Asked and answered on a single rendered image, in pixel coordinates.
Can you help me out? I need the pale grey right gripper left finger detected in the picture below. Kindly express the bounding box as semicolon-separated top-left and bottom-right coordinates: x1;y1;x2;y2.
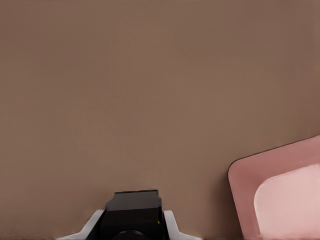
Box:
54;208;105;240

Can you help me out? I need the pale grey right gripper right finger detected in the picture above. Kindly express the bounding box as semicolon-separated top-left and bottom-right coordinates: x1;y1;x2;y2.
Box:
161;209;202;240

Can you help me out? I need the yellow button with black base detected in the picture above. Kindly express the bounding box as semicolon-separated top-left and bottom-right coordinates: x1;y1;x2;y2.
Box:
95;189;166;240

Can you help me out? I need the pink storage box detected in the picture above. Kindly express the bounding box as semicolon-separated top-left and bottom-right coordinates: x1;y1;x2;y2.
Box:
227;134;320;239

